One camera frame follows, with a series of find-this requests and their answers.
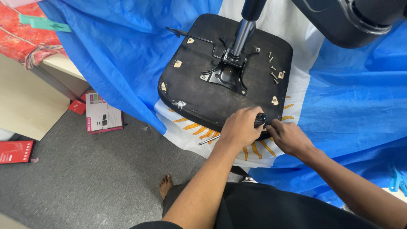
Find person's right hand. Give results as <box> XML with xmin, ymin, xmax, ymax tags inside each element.
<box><xmin>265</xmin><ymin>119</ymin><xmax>315</xmax><ymax>156</ymax></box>

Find person's left hand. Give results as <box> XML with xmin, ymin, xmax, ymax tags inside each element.
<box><xmin>219</xmin><ymin>106</ymin><xmax>265</xmax><ymax>150</ymax></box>

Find black handled screwdriver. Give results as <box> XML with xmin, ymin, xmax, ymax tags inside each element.
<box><xmin>198</xmin><ymin>113</ymin><xmax>268</xmax><ymax>146</ymax></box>

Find scattered silver screws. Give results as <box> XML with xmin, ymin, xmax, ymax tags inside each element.
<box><xmin>268</xmin><ymin>52</ymin><xmax>286</xmax><ymax>85</ymax></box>

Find black metal seat mechanism plate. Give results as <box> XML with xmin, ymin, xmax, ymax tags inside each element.
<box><xmin>200</xmin><ymin>36</ymin><xmax>261</xmax><ymax>96</ymax></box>

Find black chair seat underside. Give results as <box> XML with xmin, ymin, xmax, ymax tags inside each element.
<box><xmin>157</xmin><ymin>13</ymin><xmax>294</xmax><ymax>141</ymax></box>

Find chrome gas lift cylinder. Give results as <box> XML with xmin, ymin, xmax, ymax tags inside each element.
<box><xmin>230</xmin><ymin>0</ymin><xmax>268</xmax><ymax>60</ymax></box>

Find blue white sun flag cloth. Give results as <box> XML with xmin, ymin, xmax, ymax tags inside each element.
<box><xmin>38</xmin><ymin>0</ymin><xmax>407</xmax><ymax>208</ymax></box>

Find person's black shorts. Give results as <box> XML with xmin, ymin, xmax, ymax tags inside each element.
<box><xmin>130</xmin><ymin>180</ymin><xmax>382</xmax><ymax>229</ymax></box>

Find black adjustment lever rod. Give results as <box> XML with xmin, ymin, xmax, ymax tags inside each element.
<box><xmin>165</xmin><ymin>27</ymin><xmax>224</xmax><ymax>60</ymax></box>

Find person's bare foot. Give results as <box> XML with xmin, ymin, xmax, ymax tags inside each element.
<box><xmin>158</xmin><ymin>174</ymin><xmax>174</xmax><ymax>200</ymax></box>

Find black chair base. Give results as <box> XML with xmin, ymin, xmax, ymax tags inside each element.
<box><xmin>291</xmin><ymin>0</ymin><xmax>407</xmax><ymax>50</ymax></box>

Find blue plastic clips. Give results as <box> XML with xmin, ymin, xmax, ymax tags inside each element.
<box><xmin>389</xmin><ymin>165</ymin><xmax>407</xmax><ymax>197</ymax></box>

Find white pink product box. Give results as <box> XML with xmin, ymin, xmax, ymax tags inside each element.
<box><xmin>85</xmin><ymin>92</ymin><xmax>124</xmax><ymax>134</ymax></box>

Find small red box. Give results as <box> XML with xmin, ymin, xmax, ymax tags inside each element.
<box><xmin>68</xmin><ymin>99</ymin><xmax>87</xmax><ymax>115</ymax></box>

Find green plastic clip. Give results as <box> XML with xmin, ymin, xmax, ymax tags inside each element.
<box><xmin>30</xmin><ymin>18</ymin><xmax>72</xmax><ymax>33</ymax></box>
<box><xmin>19</xmin><ymin>14</ymin><xmax>43</xmax><ymax>25</ymax></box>

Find light wooden table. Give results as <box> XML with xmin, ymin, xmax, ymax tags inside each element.
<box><xmin>0</xmin><ymin>52</ymin><xmax>91</xmax><ymax>141</ymax></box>

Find red patterned cloth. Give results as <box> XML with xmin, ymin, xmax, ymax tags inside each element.
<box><xmin>0</xmin><ymin>1</ymin><xmax>68</xmax><ymax>70</ymax></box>

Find flat red box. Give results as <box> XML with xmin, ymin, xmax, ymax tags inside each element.
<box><xmin>0</xmin><ymin>140</ymin><xmax>34</xmax><ymax>165</ymax></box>

